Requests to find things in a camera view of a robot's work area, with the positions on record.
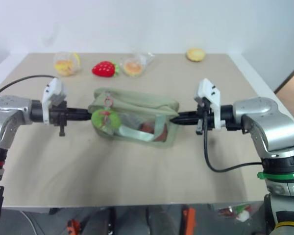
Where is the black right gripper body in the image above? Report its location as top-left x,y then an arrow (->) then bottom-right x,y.
194,97 -> 215,136

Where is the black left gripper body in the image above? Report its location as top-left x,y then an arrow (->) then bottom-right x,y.
49,99 -> 70,137

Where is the green translucent zip pouch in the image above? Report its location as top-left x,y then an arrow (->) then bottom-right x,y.
87,87 -> 180,149

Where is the red round item inside pouch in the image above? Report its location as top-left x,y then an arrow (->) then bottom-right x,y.
138,122 -> 168,142

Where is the red strawberry plush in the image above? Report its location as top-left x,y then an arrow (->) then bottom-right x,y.
92,61 -> 121,78

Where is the clear bag with yellow snacks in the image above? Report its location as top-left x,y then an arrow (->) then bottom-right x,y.
53,50 -> 83,77

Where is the yellow round bun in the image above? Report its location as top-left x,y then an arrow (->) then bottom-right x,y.
185,47 -> 207,63

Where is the clear bag with orange bun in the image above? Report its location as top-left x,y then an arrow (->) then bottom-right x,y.
119,48 -> 155,79

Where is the orange and black clamp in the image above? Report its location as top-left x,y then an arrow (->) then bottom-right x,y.
181,205 -> 196,235
65,219 -> 82,235

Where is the clear bag with red-green items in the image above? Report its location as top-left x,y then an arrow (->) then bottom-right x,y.
217,203 -> 257,223

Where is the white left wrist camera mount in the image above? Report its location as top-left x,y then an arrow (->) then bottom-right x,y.
41,77 -> 70,126

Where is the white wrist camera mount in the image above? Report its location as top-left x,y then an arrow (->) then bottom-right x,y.
194,78 -> 224,130
41,77 -> 70,126

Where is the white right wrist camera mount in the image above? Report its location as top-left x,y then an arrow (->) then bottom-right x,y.
194,78 -> 224,130

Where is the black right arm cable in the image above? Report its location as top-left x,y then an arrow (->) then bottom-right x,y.
202,115 -> 263,173

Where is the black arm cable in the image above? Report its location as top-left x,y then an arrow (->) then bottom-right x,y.
0,74 -> 55,101
202,115 -> 263,173

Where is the green plush keychain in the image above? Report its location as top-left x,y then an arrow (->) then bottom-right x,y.
91,91 -> 121,135

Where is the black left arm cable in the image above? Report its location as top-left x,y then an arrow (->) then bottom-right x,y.
0,74 -> 55,101

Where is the grey floor cable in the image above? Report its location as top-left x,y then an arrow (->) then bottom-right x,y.
13,209 -> 40,235

